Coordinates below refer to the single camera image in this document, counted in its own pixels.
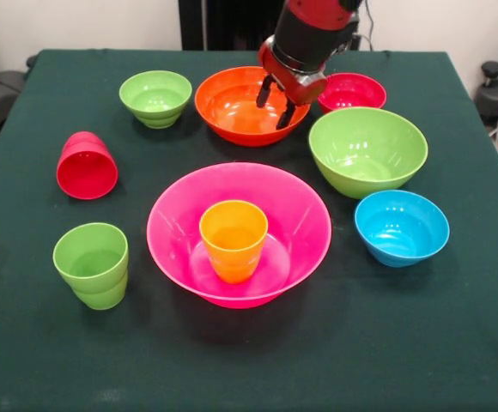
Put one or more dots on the dark green tablecloth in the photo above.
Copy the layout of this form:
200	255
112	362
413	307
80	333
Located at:
249	352

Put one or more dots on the small red bowl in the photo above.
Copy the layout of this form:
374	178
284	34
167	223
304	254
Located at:
356	92

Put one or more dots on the large pink bowl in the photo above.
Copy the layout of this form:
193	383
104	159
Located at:
240	262

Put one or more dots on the small green bowl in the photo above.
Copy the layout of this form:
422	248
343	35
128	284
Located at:
154	96

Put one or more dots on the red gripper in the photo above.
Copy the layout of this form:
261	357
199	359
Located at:
302	90

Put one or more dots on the small blue bowl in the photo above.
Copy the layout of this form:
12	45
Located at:
399	232

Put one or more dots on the black office chair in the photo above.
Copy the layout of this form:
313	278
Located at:
0	92

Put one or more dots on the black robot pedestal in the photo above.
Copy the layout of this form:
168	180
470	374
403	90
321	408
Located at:
223	21

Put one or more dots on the large green bowl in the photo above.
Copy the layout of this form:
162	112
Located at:
365	146

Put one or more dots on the red cup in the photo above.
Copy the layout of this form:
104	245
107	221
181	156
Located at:
86	173

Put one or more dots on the large orange bowl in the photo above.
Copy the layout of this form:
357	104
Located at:
232	107

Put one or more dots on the orange cup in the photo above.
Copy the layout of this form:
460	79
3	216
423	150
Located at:
234	244

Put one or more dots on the green cup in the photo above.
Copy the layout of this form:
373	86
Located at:
90	266

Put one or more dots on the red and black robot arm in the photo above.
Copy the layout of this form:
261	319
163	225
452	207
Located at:
309	38

